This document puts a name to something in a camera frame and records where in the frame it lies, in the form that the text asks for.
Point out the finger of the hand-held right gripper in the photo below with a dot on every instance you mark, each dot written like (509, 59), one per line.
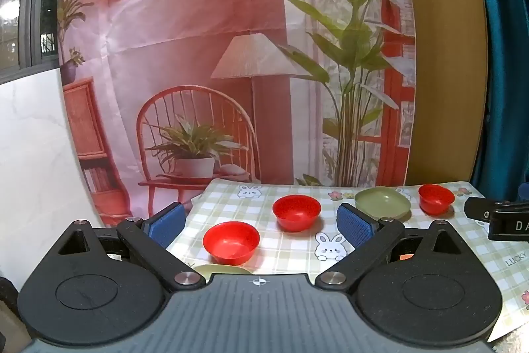
(477, 208)

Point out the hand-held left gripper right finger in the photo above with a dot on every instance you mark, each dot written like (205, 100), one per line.
(356, 225)

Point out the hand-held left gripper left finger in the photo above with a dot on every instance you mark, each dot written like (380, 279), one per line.
(167, 225)

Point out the red plastic bowl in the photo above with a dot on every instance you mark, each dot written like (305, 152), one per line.
(231, 245)
(296, 212)
(436, 199)

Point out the green checked rabbit tablecloth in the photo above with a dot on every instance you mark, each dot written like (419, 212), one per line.
(289, 249)

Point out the white marble board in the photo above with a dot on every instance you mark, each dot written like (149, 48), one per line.
(37, 171)

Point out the teal curtain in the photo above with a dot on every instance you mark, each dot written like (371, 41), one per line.
(508, 47)

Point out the brown board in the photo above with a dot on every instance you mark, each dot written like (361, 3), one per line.
(442, 47)

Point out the printed room backdrop cloth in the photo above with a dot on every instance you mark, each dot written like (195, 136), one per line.
(186, 26)

